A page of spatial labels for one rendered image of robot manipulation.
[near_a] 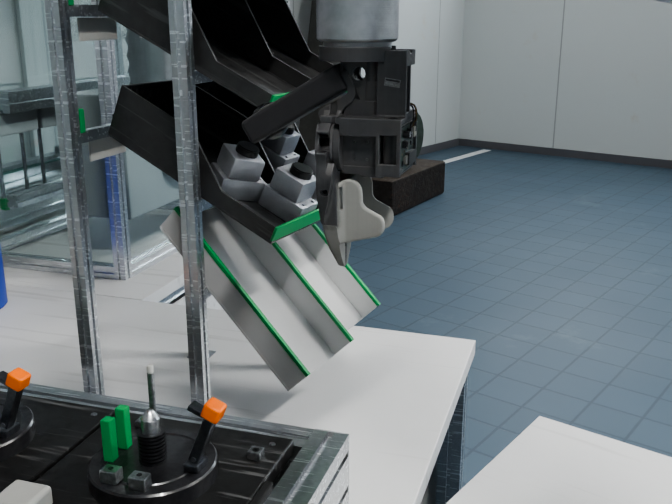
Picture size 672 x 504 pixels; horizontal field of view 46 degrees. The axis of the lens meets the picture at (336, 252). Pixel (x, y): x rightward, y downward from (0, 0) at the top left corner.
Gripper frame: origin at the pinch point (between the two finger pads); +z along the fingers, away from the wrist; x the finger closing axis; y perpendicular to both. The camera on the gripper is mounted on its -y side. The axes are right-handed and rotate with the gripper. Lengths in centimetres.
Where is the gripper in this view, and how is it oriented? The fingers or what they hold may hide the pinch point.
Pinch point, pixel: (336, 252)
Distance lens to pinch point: 78.8
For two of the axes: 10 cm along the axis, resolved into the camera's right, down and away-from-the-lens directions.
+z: 0.0, 9.6, 2.9
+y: 9.5, 0.9, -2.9
